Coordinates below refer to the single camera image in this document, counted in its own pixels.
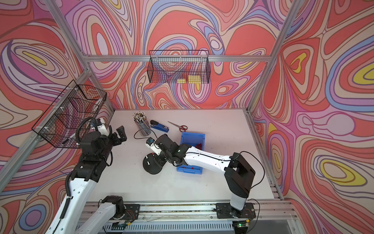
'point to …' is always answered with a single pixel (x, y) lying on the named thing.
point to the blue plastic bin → (196, 140)
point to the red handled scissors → (182, 128)
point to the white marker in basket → (71, 137)
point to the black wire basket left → (59, 123)
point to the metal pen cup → (142, 123)
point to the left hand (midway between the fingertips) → (116, 128)
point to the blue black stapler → (155, 124)
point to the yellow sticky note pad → (194, 79)
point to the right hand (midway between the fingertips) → (156, 160)
